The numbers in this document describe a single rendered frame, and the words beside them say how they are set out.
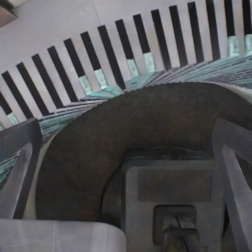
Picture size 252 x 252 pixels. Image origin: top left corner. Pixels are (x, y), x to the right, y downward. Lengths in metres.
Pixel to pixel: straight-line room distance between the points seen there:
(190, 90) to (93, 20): 1.12
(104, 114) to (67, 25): 1.07
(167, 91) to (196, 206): 0.65
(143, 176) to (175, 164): 0.16
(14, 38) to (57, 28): 0.06
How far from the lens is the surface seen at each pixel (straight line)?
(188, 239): 1.05
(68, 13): 0.34
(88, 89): 0.31
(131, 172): 1.12
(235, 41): 0.34
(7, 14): 0.35
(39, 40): 0.34
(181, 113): 1.39
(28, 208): 1.53
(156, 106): 1.37
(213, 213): 1.28
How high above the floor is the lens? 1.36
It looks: 83 degrees down
